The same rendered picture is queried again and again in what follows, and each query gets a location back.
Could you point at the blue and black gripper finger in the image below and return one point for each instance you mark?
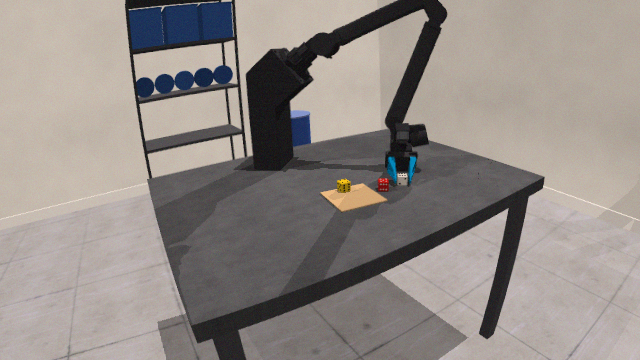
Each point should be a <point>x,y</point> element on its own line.
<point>391,162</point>
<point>412,163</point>

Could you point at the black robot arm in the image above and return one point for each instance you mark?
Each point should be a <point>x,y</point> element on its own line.
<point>300,59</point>

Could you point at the red die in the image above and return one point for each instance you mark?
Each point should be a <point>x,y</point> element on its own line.
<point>383,185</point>

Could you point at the yellow die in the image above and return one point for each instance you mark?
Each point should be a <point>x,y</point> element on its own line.
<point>343,185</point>

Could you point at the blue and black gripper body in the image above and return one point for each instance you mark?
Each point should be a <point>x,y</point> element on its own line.
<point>400,159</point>

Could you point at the peach flat mat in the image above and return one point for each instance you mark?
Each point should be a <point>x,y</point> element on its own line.
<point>359,196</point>

